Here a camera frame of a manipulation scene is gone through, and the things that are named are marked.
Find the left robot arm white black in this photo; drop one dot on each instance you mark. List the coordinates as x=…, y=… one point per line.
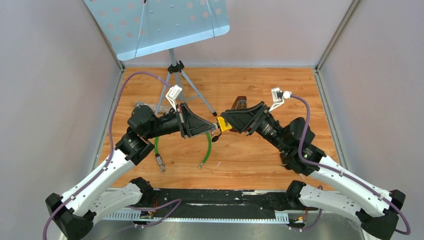
x=76, y=211

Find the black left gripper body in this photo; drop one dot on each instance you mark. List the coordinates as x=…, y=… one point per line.
x=184, y=123

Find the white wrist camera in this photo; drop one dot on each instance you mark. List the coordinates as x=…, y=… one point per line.
x=279, y=97
x=172, y=95

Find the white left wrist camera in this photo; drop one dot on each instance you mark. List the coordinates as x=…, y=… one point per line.
x=172, y=95

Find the green cable lock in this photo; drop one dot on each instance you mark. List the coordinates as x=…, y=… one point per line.
x=161, y=164

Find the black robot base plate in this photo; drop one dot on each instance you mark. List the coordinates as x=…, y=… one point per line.
x=222, y=203

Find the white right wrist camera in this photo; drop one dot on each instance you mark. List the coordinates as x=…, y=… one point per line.
x=279, y=97

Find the light blue music stand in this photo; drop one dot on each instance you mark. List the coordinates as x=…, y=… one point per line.
x=137, y=28

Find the yellow padlock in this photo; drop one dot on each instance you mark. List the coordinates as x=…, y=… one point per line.
x=223, y=124

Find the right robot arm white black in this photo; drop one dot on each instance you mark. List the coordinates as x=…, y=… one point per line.
x=377, y=210

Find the brown wooden metronome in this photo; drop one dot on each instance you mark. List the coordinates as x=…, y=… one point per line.
x=239, y=103

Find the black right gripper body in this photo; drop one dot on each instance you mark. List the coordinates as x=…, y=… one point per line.
x=255, y=120

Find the glittery silver microphone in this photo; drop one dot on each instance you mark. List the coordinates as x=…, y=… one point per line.
x=157, y=109

